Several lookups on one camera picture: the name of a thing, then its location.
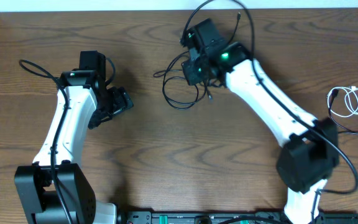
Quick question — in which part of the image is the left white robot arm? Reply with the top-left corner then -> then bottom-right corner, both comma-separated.
14,50 -> 134,223

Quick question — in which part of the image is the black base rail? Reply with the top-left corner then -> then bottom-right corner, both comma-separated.
116,210 -> 358,224

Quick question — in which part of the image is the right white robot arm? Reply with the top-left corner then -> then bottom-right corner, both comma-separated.
181,19 -> 339,223

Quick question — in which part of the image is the white USB cable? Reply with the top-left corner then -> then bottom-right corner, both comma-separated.
326,86 -> 358,118

